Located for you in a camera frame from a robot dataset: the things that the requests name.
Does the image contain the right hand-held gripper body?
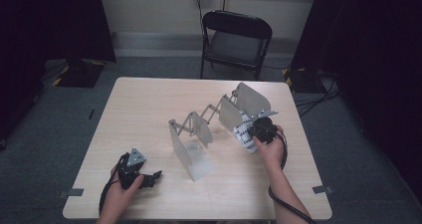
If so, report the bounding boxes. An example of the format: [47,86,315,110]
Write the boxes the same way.
[247,110,279,144]

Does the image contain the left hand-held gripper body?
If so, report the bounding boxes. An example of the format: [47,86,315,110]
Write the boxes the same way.
[117,146,147,190]

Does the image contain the white towel with black pattern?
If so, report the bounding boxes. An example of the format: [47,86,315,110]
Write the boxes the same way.
[233,111,262,154]

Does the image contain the grey metal expandable rack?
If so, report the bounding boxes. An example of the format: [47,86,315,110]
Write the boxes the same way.
[167,82,272,182]

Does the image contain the person's right hand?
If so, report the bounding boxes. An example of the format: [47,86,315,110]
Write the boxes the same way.
[253,125,287,168]

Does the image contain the person's left hand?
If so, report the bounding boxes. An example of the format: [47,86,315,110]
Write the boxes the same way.
[101,172,144,218]

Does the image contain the black stand base yellow tape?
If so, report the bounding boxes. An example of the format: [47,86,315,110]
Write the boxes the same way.
[282,67,319,94]
[53,58,106,89]

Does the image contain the grey tape strip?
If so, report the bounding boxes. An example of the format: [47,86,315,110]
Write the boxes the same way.
[312,184,334,195]
[58,187,85,199]

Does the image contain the black folding chair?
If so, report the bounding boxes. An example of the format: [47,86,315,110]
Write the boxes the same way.
[199,10,274,82]

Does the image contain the black curtain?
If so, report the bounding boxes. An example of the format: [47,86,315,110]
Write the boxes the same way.
[292,0,422,202]
[0,0,116,142]

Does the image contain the left hand-held gripper cable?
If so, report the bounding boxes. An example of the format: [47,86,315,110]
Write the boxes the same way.
[99,152,130,215]

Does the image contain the hand-held gripper cable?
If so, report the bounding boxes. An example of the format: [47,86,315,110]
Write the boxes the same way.
[268,127,317,224]
[99,152,130,215]

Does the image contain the black floor cables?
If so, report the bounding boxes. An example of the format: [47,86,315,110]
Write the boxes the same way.
[293,69,341,118]

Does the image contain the right hand-held gripper cable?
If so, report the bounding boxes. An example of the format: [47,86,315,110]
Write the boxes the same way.
[268,127,317,224]

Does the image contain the black cable at wall socket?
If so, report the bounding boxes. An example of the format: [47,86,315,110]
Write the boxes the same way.
[196,0,205,36]

